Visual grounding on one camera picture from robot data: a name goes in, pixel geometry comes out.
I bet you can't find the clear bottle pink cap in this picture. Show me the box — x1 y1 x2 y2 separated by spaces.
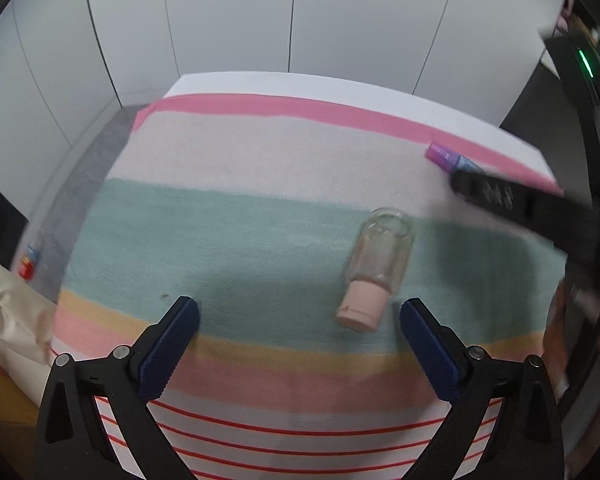
336 207 415 332

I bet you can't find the cream padded chair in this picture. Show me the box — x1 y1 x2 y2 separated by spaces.
0 247 61 401

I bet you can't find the black glass panel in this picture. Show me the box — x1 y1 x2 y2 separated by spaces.
0 167 31 261

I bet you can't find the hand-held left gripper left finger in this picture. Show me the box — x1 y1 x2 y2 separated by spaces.
36 296 201 480

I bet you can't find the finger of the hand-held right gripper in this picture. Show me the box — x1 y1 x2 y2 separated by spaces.
450 169 600 266

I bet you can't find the person's right hand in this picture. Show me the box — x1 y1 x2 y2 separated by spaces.
542 280 573 396

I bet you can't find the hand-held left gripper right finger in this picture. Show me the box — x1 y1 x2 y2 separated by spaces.
399 297 566 480

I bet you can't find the small red blue object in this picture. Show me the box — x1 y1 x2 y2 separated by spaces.
17 242 43 281

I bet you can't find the striped cloth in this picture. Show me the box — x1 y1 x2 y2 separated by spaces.
50 92 568 480

